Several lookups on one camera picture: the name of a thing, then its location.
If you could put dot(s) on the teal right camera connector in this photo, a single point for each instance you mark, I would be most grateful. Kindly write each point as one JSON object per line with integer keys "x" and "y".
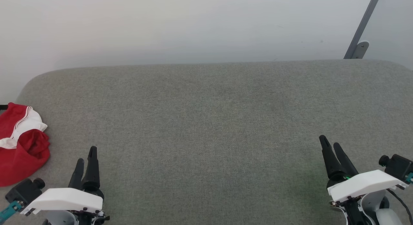
{"x": 409, "y": 178}

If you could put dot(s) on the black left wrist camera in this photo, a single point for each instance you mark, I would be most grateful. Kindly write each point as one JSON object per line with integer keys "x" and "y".
{"x": 24, "y": 191}

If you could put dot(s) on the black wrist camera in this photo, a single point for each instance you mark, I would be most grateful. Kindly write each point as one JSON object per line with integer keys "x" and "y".
{"x": 24, "y": 191}
{"x": 398, "y": 167}

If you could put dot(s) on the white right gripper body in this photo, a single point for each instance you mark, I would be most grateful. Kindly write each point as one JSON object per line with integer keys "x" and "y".
{"x": 364, "y": 184}

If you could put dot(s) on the red white sports jersey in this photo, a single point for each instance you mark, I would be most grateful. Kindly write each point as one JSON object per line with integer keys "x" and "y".
{"x": 22, "y": 154}

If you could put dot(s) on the teal left camera connector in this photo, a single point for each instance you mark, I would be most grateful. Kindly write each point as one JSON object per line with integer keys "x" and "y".
{"x": 9, "y": 210}

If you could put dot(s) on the grey fabric sofa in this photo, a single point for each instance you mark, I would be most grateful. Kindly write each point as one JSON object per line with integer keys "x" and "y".
{"x": 206, "y": 138}

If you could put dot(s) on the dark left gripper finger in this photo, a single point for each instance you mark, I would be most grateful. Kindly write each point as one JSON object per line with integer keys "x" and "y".
{"x": 92, "y": 168}
{"x": 77, "y": 175}

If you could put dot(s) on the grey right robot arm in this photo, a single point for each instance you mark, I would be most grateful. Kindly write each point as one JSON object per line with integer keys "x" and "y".
{"x": 385, "y": 217}

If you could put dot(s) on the grey metal pole with bracket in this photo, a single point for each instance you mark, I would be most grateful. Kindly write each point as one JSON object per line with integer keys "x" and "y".
{"x": 363, "y": 25}

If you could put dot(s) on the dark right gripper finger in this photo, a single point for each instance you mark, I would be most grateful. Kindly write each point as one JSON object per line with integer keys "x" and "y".
{"x": 329, "y": 160}
{"x": 346, "y": 162}

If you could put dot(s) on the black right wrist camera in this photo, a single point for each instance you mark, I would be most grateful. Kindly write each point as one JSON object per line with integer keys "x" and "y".
{"x": 398, "y": 167}

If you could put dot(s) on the teal camera connector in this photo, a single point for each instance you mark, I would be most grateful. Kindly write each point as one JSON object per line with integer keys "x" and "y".
{"x": 409, "y": 178}
{"x": 9, "y": 210}

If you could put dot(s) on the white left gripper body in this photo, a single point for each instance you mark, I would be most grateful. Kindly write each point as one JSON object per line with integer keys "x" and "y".
{"x": 64, "y": 199}

